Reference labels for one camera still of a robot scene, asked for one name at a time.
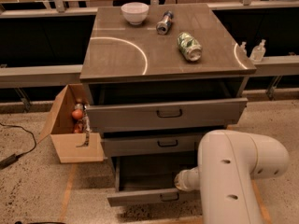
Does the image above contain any black power cable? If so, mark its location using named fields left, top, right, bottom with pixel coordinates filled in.
left=0, top=122, right=37, bottom=170

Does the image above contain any grey bottom drawer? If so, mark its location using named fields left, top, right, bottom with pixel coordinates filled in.
left=107, top=152, right=200, bottom=206

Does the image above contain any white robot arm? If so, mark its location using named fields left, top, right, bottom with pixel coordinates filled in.
left=175, top=130, right=290, bottom=224

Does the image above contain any cardboard box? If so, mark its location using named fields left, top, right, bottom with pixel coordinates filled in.
left=38, top=84, right=104, bottom=163

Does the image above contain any green white can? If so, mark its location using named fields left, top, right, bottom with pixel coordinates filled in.
left=177, top=32, right=202, bottom=62

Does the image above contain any orange ball in box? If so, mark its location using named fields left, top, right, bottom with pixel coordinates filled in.
left=72, top=109, right=83, bottom=120

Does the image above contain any grey metal rail bench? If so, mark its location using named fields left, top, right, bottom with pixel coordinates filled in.
left=0, top=0, right=299, bottom=89

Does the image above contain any clear pump bottle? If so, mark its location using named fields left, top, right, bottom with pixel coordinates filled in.
left=249, top=39, right=265, bottom=62

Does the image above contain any grey drawer cabinet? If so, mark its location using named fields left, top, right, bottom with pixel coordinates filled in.
left=78, top=3, right=257, bottom=180

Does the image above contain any grey middle drawer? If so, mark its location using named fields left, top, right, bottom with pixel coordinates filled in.
left=101, top=127, right=221, bottom=157

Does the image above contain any blue silver can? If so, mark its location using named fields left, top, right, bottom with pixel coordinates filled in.
left=156, top=10, right=173, bottom=35

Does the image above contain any white bowl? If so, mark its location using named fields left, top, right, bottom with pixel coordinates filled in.
left=121, top=2, right=150, bottom=25

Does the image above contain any grey top drawer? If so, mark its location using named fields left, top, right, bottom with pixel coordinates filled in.
left=87, top=98, right=248, bottom=133

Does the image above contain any grey drawer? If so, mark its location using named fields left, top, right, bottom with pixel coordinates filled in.
left=87, top=98, right=248, bottom=133
left=107, top=152, right=200, bottom=206
left=101, top=127, right=221, bottom=157

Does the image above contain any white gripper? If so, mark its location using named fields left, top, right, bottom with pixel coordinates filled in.
left=174, top=167, right=200, bottom=191

